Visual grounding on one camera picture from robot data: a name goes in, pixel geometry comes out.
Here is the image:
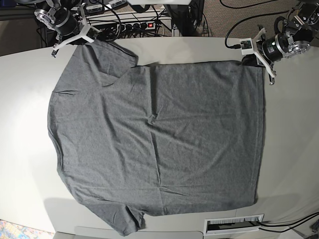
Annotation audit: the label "white cable grommet slot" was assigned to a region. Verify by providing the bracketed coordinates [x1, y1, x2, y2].
[203, 214, 264, 236]

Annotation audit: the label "black power adapters on floor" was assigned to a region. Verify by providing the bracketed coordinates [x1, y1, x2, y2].
[83, 0, 127, 14]

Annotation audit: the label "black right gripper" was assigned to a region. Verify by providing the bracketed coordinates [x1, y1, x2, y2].
[69, 35, 96, 45]

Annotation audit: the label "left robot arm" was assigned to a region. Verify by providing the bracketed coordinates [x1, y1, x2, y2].
[256, 0, 319, 68]

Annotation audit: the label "grey T-shirt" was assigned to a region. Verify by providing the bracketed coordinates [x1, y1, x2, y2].
[47, 41, 265, 236]

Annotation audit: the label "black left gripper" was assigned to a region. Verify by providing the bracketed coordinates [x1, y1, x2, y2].
[241, 55, 264, 67]

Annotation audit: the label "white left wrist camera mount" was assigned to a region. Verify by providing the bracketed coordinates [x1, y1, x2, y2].
[239, 25, 276, 85]

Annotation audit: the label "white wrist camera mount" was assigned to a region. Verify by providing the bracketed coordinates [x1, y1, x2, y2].
[51, 3, 101, 58]
[239, 25, 276, 85]

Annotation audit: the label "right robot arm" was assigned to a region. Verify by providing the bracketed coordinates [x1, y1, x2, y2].
[34, 0, 101, 51]

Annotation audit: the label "black power strip red switch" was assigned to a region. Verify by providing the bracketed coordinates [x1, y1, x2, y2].
[120, 22, 157, 32]

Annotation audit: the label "grey table leg column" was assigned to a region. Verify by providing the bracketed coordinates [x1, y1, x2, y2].
[164, 4, 183, 37]

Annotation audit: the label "black cables at table edge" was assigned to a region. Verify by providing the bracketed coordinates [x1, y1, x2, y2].
[250, 212, 319, 233]

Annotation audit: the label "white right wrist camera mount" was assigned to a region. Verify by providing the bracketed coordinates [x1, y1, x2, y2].
[51, 3, 101, 58]

